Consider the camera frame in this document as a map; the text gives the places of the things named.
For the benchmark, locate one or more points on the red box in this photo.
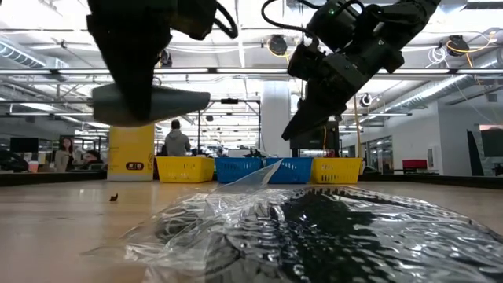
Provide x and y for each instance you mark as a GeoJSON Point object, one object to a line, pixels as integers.
{"type": "Point", "coordinates": [414, 164]}

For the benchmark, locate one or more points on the blue plastic basket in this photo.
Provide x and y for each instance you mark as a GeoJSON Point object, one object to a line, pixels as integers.
{"type": "Point", "coordinates": [294, 170]}
{"type": "Point", "coordinates": [236, 170]}

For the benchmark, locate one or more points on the white building column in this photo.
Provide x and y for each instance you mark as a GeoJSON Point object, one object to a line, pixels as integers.
{"type": "Point", "coordinates": [275, 118]}

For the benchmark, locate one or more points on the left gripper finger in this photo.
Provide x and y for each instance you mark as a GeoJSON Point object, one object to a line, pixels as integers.
{"type": "Point", "coordinates": [133, 67]}

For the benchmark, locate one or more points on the person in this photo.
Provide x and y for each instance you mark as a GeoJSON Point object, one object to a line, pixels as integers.
{"type": "Point", "coordinates": [92, 159]}
{"type": "Point", "coordinates": [64, 157]}
{"type": "Point", "coordinates": [177, 141]}

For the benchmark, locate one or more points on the yellow plastic basket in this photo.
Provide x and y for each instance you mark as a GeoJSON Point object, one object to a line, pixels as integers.
{"type": "Point", "coordinates": [184, 169]}
{"type": "Point", "coordinates": [336, 170]}

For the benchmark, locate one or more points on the pink cup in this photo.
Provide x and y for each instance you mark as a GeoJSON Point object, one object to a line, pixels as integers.
{"type": "Point", "coordinates": [33, 167]}

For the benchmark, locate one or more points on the black background rig frame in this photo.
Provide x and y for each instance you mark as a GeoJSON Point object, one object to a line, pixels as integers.
{"type": "Point", "coordinates": [230, 101]}

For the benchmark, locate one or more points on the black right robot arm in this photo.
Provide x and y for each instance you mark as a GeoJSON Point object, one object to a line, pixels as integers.
{"type": "Point", "coordinates": [412, 12]}

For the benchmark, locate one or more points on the black monitor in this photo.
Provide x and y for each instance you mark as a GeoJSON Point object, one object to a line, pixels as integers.
{"type": "Point", "coordinates": [318, 148]}
{"type": "Point", "coordinates": [23, 144]}

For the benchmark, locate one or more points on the black loofah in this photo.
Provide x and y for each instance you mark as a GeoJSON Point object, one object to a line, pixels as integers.
{"type": "Point", "coordinates": [334, 220]}

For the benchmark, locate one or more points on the small black scrap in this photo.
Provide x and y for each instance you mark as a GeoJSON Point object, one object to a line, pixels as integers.
{"type": "Point", "coordinates": [114, 197]}

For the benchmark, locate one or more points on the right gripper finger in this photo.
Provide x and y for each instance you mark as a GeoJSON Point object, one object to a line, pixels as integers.
{"type": "Point", "coordinates": [314, 116]}

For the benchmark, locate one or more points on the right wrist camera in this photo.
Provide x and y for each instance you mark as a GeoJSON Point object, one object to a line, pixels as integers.
{"type": "Point", "coordinates": [304, 63]}

